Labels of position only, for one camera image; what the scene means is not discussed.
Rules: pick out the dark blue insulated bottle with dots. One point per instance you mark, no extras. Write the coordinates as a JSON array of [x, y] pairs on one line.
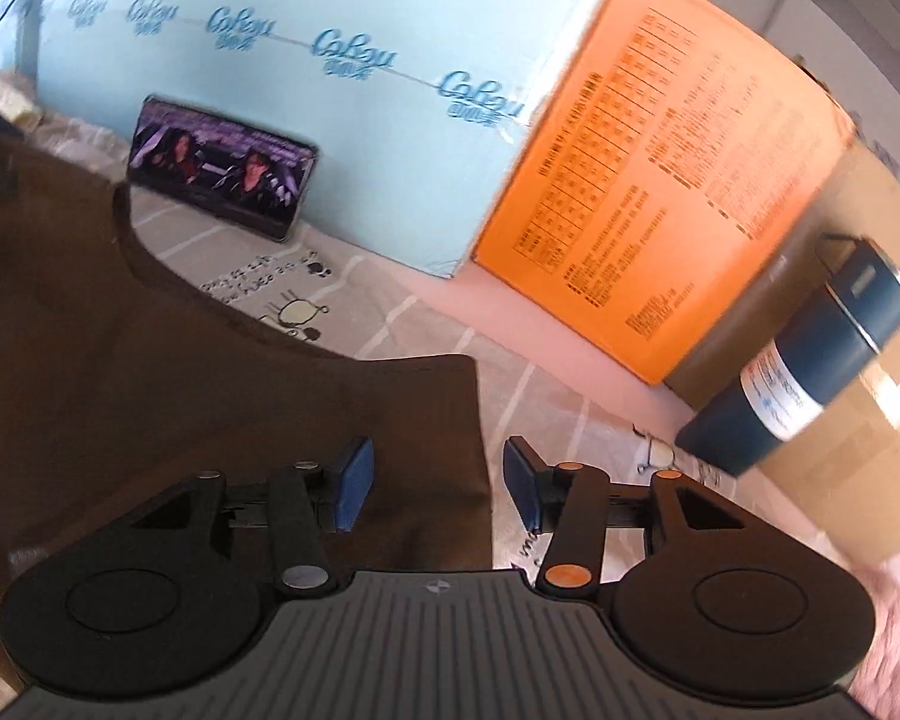
[[802, 364]]

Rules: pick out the brown garment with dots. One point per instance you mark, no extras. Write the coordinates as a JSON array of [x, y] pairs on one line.
[[157, 360]]

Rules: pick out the orange printed box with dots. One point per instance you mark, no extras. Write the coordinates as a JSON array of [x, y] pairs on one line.
[[667, 187]]

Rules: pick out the brown cardboard box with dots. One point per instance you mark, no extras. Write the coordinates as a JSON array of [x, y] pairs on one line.
[[855, 405]]

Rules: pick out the smartphone with lit screen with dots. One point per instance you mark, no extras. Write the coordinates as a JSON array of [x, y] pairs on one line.
[[221, 169]]

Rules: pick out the pink fuzzy cloth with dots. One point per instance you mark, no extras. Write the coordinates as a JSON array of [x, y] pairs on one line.
[[889, 637]]

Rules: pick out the sheep print bed sheet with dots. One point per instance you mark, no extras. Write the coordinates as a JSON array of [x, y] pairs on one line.
[[390, 315]]

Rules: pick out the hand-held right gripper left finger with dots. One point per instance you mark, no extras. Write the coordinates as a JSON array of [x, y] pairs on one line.
[[354, 481]]

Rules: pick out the light blue cardboard box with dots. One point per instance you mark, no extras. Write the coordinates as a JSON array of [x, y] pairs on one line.
[[292, 82]]

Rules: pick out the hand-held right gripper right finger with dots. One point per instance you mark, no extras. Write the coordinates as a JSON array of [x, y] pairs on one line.
[[521, 481]]

